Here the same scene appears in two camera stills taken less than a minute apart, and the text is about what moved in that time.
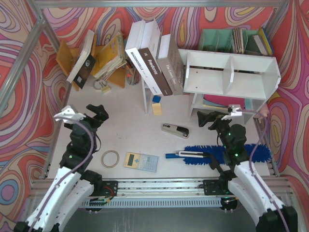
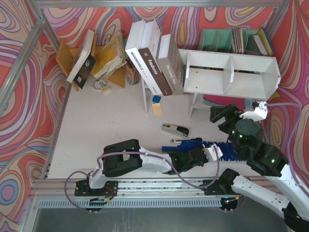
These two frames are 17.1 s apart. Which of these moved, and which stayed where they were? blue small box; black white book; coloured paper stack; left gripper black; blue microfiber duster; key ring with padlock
Moved: left gripper black; blue microfiber duster
Stayed: black white book; blue small box; coloured paper stack; key ring with padlock
